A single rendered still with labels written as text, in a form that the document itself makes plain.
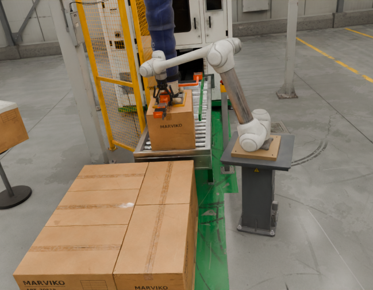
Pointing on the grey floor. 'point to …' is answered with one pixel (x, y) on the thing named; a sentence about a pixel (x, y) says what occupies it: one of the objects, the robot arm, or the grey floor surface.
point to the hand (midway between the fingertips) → (164, 103)
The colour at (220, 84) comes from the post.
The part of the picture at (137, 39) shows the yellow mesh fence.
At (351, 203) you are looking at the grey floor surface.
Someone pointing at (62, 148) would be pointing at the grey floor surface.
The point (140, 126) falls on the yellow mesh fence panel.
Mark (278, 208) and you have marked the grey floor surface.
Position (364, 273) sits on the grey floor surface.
